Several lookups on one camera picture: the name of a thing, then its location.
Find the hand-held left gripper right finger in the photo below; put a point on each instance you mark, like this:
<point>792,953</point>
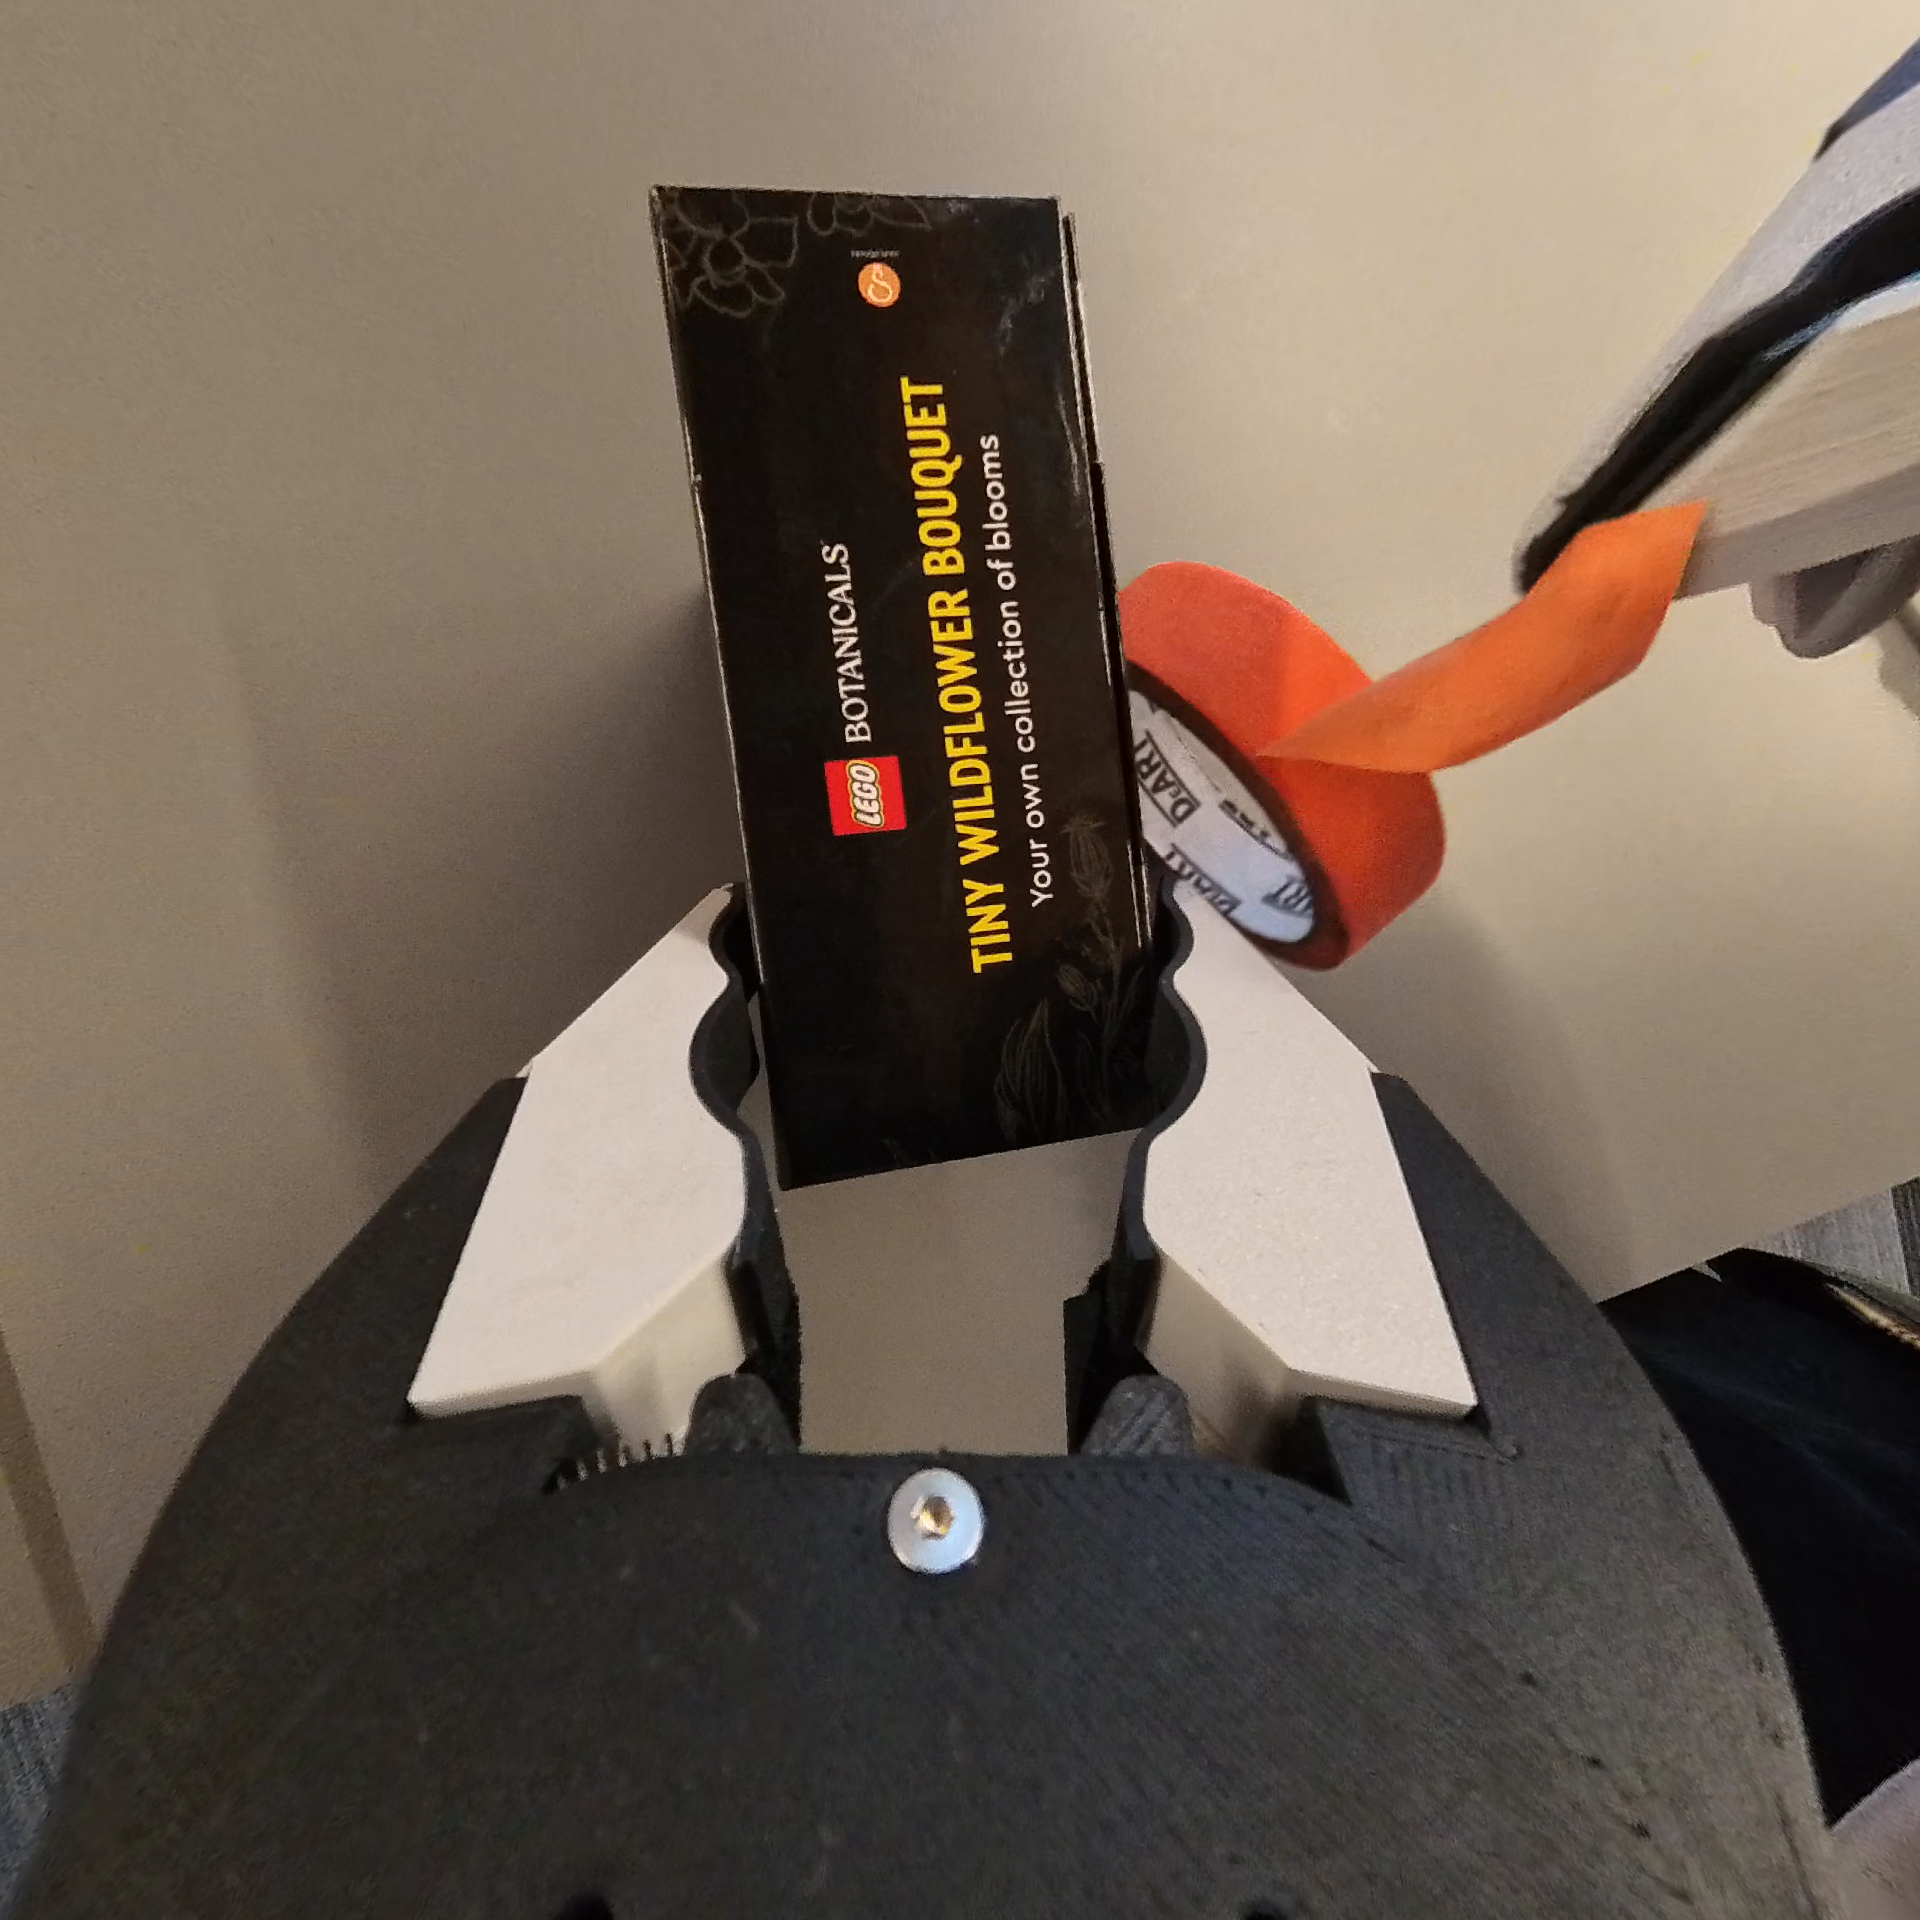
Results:
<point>1291,1230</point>

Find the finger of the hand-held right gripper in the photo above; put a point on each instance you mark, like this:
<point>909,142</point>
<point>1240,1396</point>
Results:
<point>1829,451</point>
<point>1725,347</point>

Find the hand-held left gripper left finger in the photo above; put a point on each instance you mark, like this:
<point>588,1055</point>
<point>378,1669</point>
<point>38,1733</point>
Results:
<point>586,1230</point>

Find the orange tape roll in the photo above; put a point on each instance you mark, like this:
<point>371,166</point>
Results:
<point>1350,839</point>

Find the black lego flower box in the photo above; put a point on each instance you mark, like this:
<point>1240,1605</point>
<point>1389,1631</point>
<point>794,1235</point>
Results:
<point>901,675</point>

